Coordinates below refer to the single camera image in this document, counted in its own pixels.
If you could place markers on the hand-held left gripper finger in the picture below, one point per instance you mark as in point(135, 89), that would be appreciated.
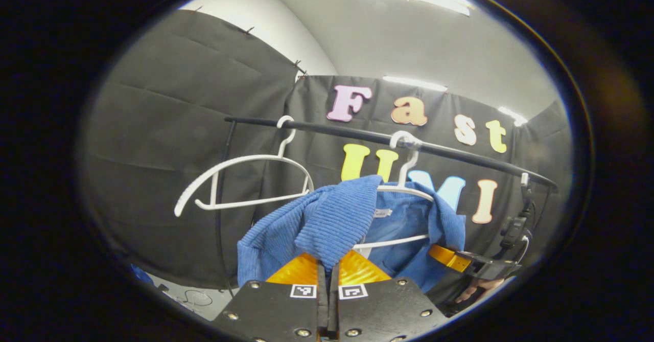
point(322, 306)
point(333, 306)

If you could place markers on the white plastic hanger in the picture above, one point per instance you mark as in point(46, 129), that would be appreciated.
point(245, 159)
point(409, 165)

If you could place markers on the black clothes rack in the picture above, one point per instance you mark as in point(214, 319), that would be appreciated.
point(460, 153)

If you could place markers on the black backdrop cloth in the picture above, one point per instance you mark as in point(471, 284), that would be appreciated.
point(153, 127)

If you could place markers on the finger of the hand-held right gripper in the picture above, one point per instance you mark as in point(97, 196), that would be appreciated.
point(490, 269)

